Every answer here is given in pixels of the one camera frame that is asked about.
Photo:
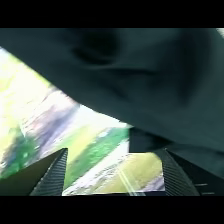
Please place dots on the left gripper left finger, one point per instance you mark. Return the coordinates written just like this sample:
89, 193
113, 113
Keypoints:
43, 176

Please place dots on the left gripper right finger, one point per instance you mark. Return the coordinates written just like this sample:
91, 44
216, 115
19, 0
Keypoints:
186, 180

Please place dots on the dark green shirt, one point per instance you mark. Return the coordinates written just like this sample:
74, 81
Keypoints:
140, 76

